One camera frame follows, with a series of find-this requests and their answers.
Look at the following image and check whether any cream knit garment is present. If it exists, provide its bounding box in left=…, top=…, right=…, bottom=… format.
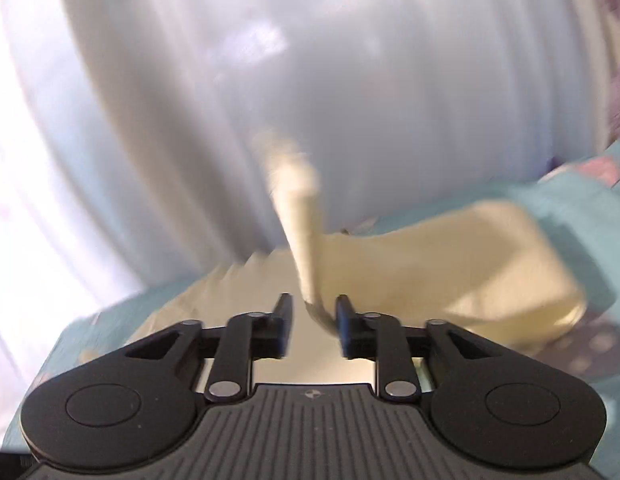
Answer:
left=136, top=133, right=587, bottom=384

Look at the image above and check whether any white sheer curtain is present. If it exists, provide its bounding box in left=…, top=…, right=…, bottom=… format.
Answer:
left=0, top=0, right=620, bottom=376

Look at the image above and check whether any teal patterned bed sheet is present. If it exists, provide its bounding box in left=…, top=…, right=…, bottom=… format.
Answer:
left=33, top=142, right=620, bottom=479

